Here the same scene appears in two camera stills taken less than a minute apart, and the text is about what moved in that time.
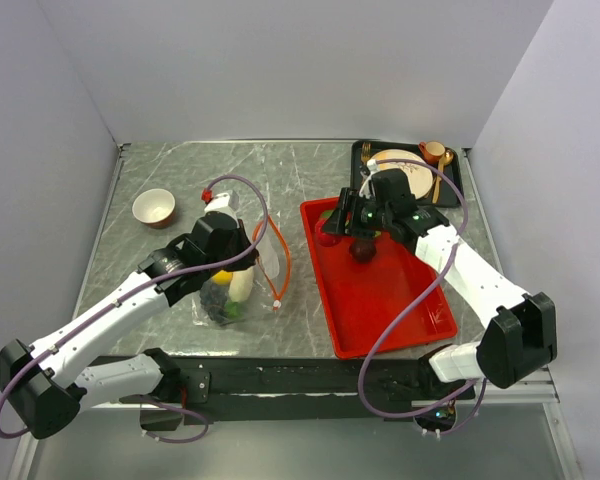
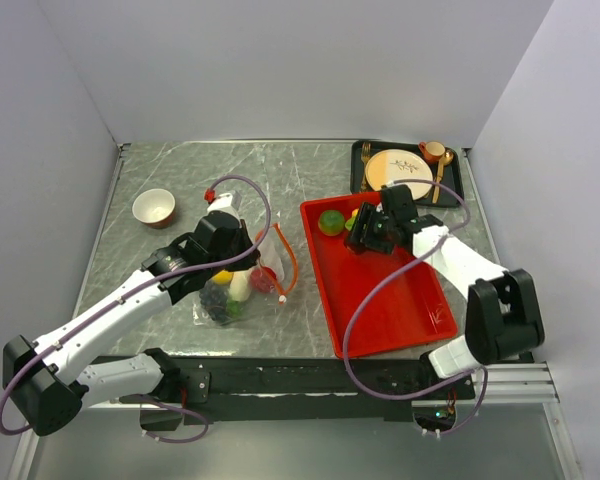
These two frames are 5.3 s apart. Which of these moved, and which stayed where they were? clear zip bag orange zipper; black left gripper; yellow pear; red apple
Moved: red apple
Stayed: yellow pear; clear zip bag orange zipper; black left gripper
